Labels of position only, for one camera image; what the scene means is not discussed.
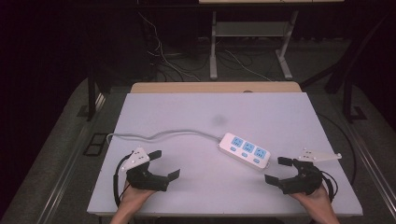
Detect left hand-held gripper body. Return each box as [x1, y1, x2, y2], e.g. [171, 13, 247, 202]
[120, 147, 171, 192]

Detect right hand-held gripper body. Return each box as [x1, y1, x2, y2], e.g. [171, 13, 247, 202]
[278, 147, 343, 196]

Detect person's left hand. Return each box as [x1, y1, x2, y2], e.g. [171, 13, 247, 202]
[119, 183, 157, 209]

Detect person's right hand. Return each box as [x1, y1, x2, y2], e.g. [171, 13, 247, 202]
[289, 186, 334, 215]

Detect white power strip blue sockets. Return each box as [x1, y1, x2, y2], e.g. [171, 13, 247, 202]
[217, 132, 272, 172]

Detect white board table cover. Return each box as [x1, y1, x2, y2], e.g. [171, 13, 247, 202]
[86, 91, 364, 217]

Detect black metal stand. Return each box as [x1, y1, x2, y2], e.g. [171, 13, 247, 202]
[77, 60, 108, 122]
[341, 74, 369, 124]

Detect wooden table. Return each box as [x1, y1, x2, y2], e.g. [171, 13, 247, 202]
[130, 81, 303, 94]

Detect grey power strip cable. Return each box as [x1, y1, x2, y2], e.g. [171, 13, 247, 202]
[106, 128, 224, 147]

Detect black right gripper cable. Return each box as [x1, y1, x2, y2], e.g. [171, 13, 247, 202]
[319, 169, 339, 203]

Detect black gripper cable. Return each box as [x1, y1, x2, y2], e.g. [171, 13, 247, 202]
[112, 153, 133, 209]
[319, 169, 339, 203]

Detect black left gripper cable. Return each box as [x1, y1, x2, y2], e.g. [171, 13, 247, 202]
[112, 153, 133, 209]

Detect black rectangular floor frame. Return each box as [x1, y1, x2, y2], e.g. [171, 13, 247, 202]
[82, 133, 109, 157]

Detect long black floor cable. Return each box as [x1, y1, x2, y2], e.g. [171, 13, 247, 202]
[317, 112, 358, 188]

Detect metal floor rail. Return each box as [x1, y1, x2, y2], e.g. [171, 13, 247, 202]
[345, 122, 396, 218]
[36, 91, 107, 224]

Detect white floor cable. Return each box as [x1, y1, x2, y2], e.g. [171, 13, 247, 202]
[223, 49, 273, 82]
[137, 11, 202, 82]

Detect white metal desk frame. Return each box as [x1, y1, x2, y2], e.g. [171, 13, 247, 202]
[198, 0, 346, 81]

